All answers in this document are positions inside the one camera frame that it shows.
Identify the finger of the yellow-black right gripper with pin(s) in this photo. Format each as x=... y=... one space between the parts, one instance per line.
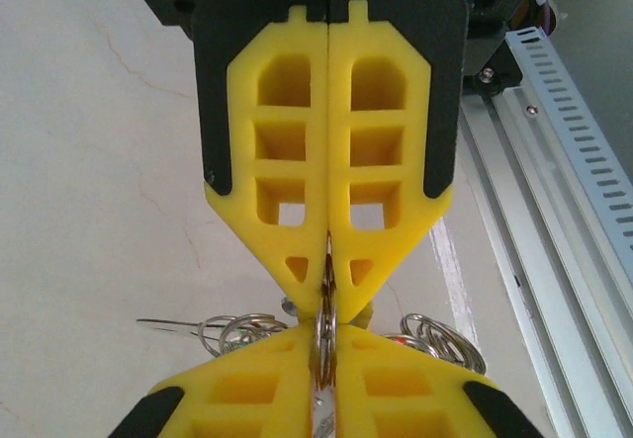
x=212 y=112
x=445 y=112

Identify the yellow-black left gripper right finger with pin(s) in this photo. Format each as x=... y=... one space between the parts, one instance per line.
x=348 y=388

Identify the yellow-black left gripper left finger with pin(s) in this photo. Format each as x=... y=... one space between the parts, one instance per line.
x=297 y=383

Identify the large metal keyring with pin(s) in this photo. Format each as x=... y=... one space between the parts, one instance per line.
x=322 y=408

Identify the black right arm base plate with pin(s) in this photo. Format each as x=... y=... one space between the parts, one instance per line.
x=504 y=72

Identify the long aluminium base rail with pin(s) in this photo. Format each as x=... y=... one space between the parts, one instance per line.
x=544 y=260

